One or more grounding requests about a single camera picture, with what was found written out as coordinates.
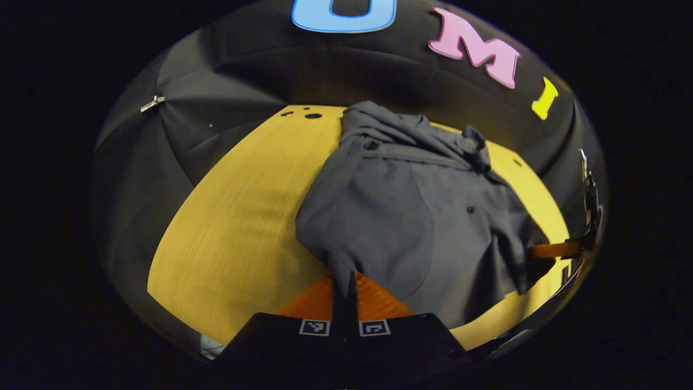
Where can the white cloth clip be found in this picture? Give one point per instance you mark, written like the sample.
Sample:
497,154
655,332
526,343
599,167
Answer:
152,104

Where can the black backdrop cloth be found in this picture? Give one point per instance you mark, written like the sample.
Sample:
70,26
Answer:
216,81

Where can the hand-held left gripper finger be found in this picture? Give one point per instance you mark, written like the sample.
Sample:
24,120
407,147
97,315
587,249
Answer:
338,325
352,325

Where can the grey long-sleeved collared shirt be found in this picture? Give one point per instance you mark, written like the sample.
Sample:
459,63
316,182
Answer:
390,216

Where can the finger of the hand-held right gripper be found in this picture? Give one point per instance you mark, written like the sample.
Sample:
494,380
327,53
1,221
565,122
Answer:
552,250

